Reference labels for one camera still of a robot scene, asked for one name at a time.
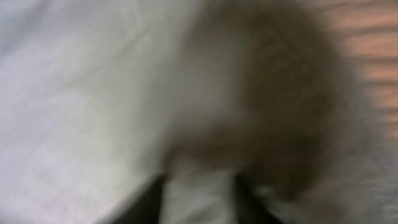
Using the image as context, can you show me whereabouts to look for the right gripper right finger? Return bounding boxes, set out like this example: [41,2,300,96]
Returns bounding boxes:
[233,174,283,224]

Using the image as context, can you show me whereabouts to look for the grey shorts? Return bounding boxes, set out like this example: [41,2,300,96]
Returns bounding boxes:
[1,1,397,223]

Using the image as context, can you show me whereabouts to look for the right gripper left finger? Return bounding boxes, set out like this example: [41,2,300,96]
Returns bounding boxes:
[111,174,165,224]

